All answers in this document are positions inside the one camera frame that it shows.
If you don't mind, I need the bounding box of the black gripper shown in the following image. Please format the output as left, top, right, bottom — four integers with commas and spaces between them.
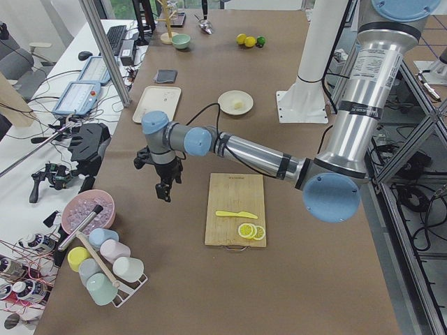
154, 158, 183, 202

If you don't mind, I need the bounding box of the cream round plate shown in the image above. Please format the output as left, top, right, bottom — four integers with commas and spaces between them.
218, 90, 254, 116

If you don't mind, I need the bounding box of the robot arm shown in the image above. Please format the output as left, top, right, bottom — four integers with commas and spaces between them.
134, 1, 439, 223
201, 0, 208, 20

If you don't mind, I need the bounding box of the cream rabbit tray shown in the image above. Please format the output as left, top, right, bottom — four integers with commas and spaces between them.
132, 85, 182, 124

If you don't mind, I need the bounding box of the yellow plastic knife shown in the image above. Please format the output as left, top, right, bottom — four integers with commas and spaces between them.
215, 210, 258, 219

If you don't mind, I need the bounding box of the bamboo cutting board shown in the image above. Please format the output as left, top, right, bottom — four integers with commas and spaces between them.
205, 173, 267, 250

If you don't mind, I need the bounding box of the metal rod black tip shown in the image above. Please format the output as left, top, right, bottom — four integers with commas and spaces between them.
57, 204, 103, 252

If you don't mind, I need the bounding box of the pink cup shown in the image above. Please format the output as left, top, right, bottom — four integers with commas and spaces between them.
100, 239, 131, 264

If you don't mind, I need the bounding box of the blue cup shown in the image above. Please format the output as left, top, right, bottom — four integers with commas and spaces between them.
88, 228, 119, 251

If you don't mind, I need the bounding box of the white cup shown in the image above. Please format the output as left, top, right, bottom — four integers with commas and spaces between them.
112, 257, 144, 283

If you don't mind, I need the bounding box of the pink bowl of ice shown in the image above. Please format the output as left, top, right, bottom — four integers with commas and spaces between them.
61, 189, 115, 235

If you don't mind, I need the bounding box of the front lemon slice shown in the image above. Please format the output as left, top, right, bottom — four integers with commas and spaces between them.
237, 223, 257, 239

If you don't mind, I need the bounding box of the lemon slice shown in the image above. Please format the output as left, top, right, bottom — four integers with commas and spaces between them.
253, 225, 266, 241
237, 223, 257, 239

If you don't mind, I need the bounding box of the back lemon slice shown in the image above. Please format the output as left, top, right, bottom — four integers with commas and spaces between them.
253, 225, 266, 241

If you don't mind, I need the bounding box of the grey cup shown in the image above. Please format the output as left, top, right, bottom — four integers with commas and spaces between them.
78, 258, 102, 287

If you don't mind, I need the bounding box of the yellow cup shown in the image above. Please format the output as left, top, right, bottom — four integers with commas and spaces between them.
67, 246, 91, 272

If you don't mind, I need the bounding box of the grey folded cloth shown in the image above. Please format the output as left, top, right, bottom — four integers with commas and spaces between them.
154, 69, 177, 84

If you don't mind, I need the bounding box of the mint green cup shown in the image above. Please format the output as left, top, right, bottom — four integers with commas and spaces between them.
86, 273, 118, 306

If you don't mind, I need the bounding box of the near blue teach pendant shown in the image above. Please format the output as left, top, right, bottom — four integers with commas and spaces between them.
52, 80, 101, 116

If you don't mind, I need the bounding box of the blue teach pendant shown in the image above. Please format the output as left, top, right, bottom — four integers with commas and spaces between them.
52, 80, 101, 116
78, 56, 110, 86

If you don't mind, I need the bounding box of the far blue teach pendant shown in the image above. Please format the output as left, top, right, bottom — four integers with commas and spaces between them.
78, 56, 110, 86

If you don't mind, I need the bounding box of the mint green bowl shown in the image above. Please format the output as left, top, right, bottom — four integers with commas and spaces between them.
171, 33, 191, 50

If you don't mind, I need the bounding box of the wooden mug tree stand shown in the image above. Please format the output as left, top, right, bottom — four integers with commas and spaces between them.
157, 0, 178, 45

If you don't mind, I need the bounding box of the black computer mouse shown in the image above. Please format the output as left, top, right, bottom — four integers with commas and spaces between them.
78, 51, 93, 61

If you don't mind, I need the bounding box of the black keyboard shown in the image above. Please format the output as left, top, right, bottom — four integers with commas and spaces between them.
106, 25, 127, 56

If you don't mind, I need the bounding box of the left yellow lemon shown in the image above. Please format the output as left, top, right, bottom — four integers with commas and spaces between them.
236, 33, 247, 45

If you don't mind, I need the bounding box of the yellow lemon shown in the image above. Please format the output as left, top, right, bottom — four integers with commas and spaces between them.
236, 33, 247, 45
244, 36, 257, 48

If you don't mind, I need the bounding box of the metal scoop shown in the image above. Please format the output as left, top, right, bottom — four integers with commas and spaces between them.
194, 14, 214, 35

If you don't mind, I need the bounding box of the right yellow lemon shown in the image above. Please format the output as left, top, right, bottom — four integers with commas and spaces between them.
244, 36, 257, 48

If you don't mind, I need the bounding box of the grey office chair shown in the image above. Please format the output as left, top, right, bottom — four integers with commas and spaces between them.
1, 22, 56, 102

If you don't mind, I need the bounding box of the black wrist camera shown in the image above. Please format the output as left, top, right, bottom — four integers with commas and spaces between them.
133, 147, 154, 170

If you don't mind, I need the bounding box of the white wire cup rack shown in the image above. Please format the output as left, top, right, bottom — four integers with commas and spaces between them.
112, 274, 149, 308

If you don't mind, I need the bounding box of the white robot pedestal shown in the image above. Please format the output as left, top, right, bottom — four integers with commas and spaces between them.
277, 0, 350, 124

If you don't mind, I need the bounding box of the aluminium frame post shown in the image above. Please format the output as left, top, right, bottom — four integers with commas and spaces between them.
79, 0, 131, 107

